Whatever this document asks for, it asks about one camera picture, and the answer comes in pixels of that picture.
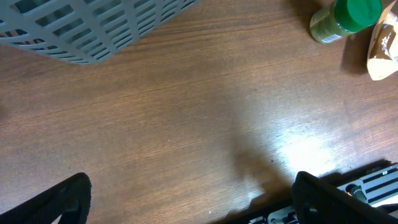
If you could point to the green lid spice jar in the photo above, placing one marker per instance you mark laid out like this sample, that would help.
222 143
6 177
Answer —
343 18

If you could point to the grey plastic basket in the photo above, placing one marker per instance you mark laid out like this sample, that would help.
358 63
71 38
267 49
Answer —
83 32

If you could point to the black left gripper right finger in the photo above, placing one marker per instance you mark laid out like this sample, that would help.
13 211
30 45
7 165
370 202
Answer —
316 201

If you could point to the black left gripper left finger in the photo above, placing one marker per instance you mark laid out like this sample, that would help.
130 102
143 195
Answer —
69 201

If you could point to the metal rail base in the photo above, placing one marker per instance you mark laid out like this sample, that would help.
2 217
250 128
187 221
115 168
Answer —
374 184

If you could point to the glutinous rice bag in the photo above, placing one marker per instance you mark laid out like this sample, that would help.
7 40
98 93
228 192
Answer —
382 53

